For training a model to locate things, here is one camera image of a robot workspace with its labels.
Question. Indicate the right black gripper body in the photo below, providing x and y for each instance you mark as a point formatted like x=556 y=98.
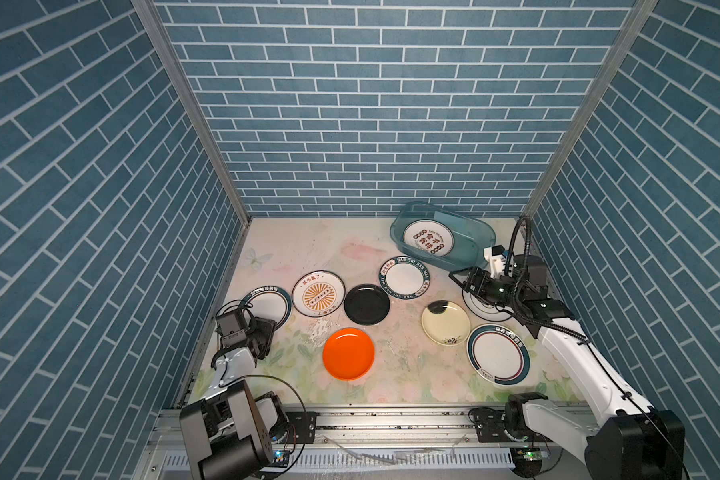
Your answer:
x=491 y=289

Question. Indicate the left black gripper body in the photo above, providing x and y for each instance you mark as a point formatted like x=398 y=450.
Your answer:
x=259 y=333

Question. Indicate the green red rim plate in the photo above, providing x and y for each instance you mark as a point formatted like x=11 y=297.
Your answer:
x=498 y=355
x=269 y=302

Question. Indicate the white plate red characters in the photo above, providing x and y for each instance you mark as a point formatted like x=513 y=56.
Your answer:
x=431 y=236

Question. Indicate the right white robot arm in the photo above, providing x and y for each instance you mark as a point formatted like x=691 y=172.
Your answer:
x=625 y=437

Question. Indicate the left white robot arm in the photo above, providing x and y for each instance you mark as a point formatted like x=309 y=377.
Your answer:
x=226 y=432

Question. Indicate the translucent teal plastic bin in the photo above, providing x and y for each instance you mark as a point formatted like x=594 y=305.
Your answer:
x=471 y=236

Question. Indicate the white plate quatrefoil line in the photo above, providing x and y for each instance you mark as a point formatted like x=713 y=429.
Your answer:
x=490 y=313

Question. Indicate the cream plate black flower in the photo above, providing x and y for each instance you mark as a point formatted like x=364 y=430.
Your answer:
x=445 y=323

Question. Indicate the green rim HAO SHI plate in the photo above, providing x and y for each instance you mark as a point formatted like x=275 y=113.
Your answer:
x=404 y=278

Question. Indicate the white plate orange sunburst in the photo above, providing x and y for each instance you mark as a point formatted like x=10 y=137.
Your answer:
x=318 y=293

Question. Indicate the orange round plate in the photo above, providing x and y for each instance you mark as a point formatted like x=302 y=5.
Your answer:
x=348 y=354

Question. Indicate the black round plate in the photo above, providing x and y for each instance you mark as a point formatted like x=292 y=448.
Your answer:
x=367 y=304

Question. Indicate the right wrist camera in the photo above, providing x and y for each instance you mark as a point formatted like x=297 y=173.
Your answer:
x=496 y=258

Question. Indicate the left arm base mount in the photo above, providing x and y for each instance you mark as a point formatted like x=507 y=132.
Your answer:
x=291 y=426

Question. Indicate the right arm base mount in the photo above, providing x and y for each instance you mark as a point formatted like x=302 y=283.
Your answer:
x=491 y=426

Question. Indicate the aluminium front rail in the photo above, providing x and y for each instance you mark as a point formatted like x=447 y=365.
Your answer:
x=430 y=438

